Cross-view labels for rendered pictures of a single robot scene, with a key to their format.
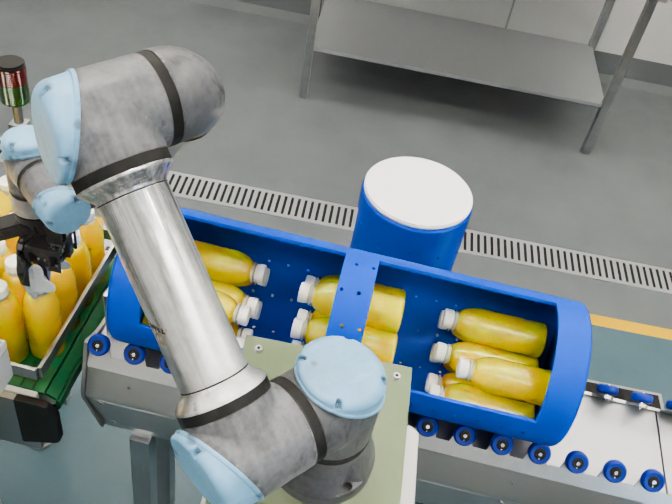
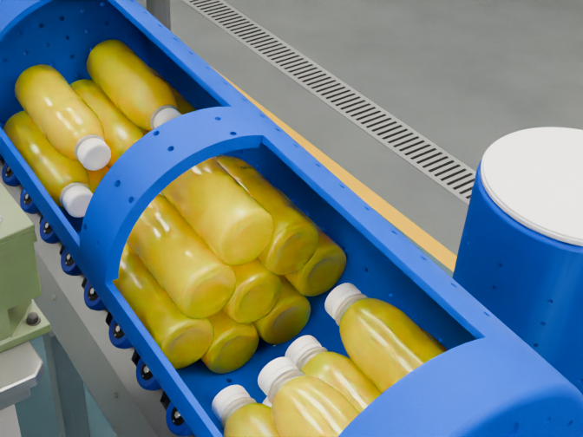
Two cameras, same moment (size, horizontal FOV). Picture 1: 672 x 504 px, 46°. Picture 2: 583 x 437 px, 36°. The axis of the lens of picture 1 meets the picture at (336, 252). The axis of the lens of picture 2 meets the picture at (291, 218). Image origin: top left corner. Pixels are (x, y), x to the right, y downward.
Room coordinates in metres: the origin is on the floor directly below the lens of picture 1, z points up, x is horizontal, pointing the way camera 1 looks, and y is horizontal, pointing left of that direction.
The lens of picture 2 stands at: (0.62, -0.72, 1.74)
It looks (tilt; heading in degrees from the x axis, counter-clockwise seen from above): 38 degrees down; 51
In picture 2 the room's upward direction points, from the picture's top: 4 degrees clockwise
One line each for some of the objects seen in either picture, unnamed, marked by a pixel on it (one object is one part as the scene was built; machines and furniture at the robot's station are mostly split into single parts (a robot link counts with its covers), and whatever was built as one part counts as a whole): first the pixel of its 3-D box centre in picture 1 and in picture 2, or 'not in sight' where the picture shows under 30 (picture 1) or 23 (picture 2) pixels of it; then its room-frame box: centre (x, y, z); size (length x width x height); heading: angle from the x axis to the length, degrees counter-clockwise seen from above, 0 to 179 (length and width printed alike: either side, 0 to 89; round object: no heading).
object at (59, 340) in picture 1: (83, 299); not in sight; (1.06, 0.50, 0.96); 0.40 x 0.01 x 0.03; 177
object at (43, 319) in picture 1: (43, 318); not in sight; (0.97, 0.55, 0.99); 0.07 x 0.07 x 0.19
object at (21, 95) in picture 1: (14, 90); not in sight; (1.44, 0.79, 1.18); 0.06 x 0.06 x 0.05
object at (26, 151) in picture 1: (29, 163); not in sight; (0.97, 0.52, 1.39); 0.09 x 0.08 x 0.11; 46
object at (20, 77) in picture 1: (11, 73); not in sight; (1.44, 0.79, 1.23); 0.06 x 0.06 x 0.04
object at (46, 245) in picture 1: (43, 233); not in sight; (0.97, 0.52, 1.23); 0.09 x 0.08 x 0.12; 87
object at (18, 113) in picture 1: (14, 92); not in sight; (1.44, 0.79, 1.18); 0.06 x 0.06 x 0.16
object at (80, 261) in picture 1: (74, 269); not in sight; (1.12, 0.54, 0.99); 0.07 x 0.07 x 0.19
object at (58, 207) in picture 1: (65, 194); not in sight; (0.92, 0.44, 1.39); 0.11 x 0.11 x 0.08; 46
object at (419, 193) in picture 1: (418, 191); (579, 183); (1.57, -0.17, 1.03); 0.28 x 0.28 x 0.01
